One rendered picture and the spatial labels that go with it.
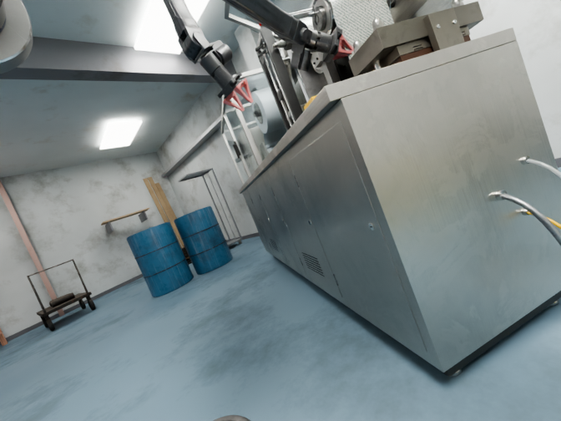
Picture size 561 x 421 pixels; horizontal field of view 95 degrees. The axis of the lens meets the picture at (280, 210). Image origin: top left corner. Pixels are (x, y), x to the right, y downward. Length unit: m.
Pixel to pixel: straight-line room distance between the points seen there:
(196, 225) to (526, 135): 3.57
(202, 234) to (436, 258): 3.43
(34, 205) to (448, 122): 7.54
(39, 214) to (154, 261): 4.19
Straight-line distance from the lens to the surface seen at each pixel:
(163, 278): 3.89
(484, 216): 0.93
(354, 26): 1.17
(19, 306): 7.51
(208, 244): 3.93
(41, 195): 7.73
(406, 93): 0.81
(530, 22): 3.25
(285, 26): 0.94
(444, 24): 1.05
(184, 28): 1.03
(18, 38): 0.64
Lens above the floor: 0.71
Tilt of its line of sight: 4 degrees down
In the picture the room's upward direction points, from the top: 22 degrees counter-clockwise
